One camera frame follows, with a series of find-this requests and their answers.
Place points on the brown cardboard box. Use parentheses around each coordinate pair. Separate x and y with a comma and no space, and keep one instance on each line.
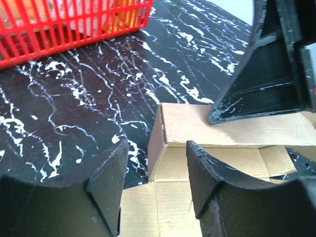
(255,146)

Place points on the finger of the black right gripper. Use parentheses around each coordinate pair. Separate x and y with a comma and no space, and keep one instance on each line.
(277,74)

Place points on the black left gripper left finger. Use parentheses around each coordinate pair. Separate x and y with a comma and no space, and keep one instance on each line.
(85,202)

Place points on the red plastic shopping basket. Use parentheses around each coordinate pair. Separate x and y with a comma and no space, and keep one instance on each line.
(31,29)

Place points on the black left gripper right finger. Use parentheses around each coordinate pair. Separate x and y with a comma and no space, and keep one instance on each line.
(230,203)

